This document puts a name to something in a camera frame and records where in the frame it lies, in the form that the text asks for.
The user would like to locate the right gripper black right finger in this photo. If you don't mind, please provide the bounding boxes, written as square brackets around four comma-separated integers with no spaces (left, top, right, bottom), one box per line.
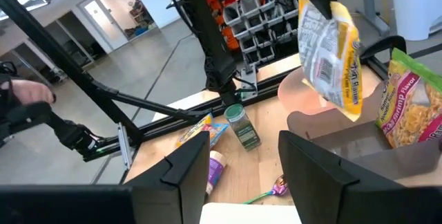
[278,130,442,224]

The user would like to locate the blue and yellow ramen packet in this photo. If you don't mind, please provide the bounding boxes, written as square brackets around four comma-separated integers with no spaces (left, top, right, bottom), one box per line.
[175,112,229,149]

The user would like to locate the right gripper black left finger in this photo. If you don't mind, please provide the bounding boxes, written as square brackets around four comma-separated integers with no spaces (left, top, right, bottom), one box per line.
[132,131,212,224]

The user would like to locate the black aluminium table frame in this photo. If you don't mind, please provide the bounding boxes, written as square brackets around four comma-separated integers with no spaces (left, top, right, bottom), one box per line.
[0,0,301,183]

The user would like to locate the white frame bracket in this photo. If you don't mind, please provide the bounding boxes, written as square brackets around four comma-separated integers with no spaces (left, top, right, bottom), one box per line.
[117,121,135,171]

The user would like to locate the white plastic bin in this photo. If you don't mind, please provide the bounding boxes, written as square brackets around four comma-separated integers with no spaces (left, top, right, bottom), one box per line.
[199,202,303,224]

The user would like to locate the parts rack orange grey bins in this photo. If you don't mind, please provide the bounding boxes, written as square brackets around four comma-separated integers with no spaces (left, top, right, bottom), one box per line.
[205,0,302,66]

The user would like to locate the person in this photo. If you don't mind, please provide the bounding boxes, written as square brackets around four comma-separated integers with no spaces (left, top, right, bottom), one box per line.
[128,0,155,28]

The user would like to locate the person's hand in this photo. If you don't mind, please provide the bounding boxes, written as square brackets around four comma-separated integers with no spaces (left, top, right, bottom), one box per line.
[0,78,57,106]

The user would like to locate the yellow chicken ramen packet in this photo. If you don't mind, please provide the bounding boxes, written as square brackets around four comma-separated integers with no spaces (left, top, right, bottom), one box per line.
[297,0,363,122]

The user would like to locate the green-capped herb spice jar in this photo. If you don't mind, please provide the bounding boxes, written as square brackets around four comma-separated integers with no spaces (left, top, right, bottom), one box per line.
[223,103,262,151]

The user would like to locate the iridescent spoon teal handle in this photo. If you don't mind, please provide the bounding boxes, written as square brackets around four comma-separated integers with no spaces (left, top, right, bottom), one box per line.
[242,174,289,205]

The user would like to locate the pink translucent bowl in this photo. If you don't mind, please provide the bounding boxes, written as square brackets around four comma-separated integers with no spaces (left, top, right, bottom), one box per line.
[278,66,381,116]

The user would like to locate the grey translucent plastic bin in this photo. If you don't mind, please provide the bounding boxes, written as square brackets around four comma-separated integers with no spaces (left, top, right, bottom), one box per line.
[287,78,442,184]

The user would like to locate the green shrimp ramen packet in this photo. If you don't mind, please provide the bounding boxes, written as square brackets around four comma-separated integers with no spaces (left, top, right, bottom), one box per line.
[375,47,442,149]

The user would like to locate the purple-label spice jar black cap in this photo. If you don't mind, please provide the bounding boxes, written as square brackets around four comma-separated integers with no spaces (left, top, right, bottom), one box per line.
[206,150,227,196]

